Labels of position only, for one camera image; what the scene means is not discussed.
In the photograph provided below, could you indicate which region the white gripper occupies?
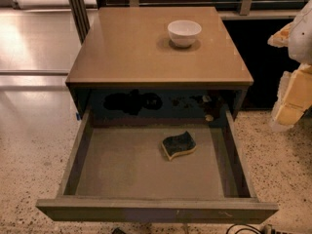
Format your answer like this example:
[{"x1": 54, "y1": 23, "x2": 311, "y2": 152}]
[{"x1": 267, "y1": 0, "x2": 312, "y2": 132}]

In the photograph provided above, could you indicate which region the dark green yellow sponge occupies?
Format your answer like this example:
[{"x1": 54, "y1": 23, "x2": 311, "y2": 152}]
[{"x1": 162, "y1": 131, "x2": 196, "y2": 161}]

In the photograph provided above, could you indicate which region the open grey top drawer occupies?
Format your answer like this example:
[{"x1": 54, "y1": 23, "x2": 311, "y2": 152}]
[{"x1": 36, "y1": 114, "x2": 278, "y2": 223}]

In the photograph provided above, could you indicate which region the brown cabinet with counter top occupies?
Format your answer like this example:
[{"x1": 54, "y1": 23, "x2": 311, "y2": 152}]
[{"x1": 65, "y1": 7, "x2": 254, "y2": 126}]

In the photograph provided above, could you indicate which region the white ceramic bowl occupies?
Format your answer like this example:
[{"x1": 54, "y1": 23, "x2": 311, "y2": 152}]
[{"x1": 168, "y1": 20, "x2": 202, "y2": 48}]

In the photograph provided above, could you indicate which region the black cable on floor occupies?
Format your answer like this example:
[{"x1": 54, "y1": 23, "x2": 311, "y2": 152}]
[{"x1": 225, "y1": 223, "x2": 274, "y2": 234}]

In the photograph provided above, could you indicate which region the dark metal post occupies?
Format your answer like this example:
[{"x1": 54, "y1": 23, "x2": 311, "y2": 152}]
[{"x1": 68, "y1": 0, "x2": 90, "y2": 44}]

